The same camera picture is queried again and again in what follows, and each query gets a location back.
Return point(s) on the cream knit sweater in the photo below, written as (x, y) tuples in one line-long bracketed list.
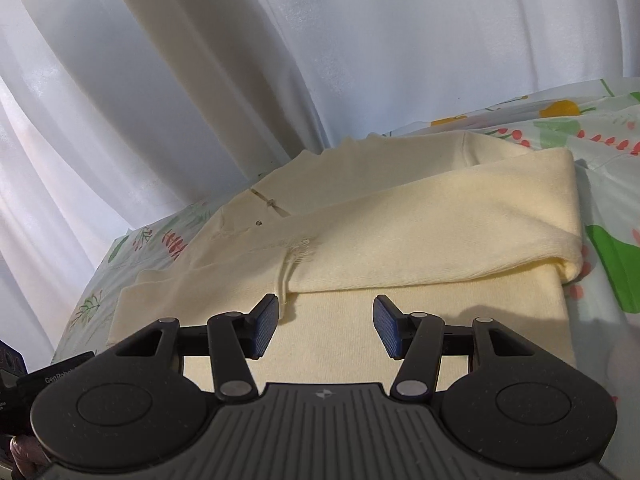
[(400, 220)]

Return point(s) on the person's left hand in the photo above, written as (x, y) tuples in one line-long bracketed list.
[(24, 449)]

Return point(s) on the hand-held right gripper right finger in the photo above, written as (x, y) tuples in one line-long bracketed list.
[(387, 327)]

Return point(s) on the white sheer curtain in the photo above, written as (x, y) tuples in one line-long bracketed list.
[(400, 35)]

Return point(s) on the cream curtain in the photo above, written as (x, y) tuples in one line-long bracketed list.
[(190, 35)]

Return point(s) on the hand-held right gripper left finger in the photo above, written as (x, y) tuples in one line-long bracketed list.
[(265, 327)]

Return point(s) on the floral printed tablecloth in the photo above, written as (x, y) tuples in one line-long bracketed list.
[(610, 200)]

